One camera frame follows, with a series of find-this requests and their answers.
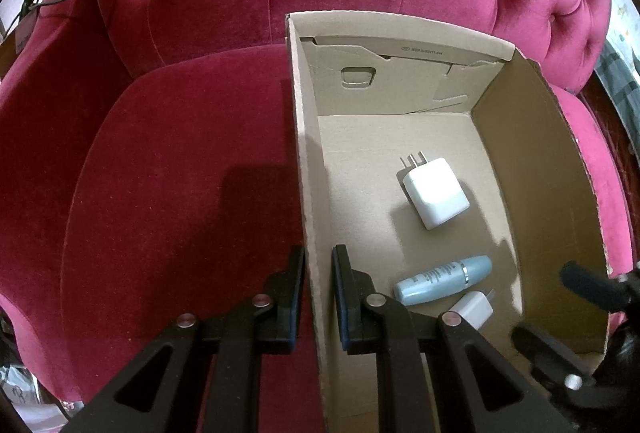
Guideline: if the red velvet tufted sofa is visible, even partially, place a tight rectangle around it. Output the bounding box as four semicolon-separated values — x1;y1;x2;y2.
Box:
0;0;640;419

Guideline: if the large white plug charger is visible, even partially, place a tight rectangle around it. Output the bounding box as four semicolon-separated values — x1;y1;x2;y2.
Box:
396;153;471;230

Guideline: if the light green small bottle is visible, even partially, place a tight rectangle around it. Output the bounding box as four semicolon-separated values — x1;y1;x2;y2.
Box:
393;255;493;306

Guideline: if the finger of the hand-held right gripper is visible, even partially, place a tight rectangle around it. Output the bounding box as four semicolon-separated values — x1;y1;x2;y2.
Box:
560;262;640;314
511;324;598;406

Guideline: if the cardboard box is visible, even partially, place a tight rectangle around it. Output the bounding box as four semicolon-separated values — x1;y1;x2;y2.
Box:
284;11;613;433

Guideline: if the grey plaid blanket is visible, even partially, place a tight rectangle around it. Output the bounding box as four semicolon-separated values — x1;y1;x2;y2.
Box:
595;38;640;114

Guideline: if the small white plug charger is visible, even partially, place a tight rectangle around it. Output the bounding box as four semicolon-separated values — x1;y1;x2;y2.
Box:
447;289;496;331

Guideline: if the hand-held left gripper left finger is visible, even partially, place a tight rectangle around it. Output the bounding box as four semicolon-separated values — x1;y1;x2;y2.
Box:
62;245;306;433

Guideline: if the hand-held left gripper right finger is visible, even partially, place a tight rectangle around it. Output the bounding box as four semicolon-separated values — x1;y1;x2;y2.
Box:
332;244;576;433

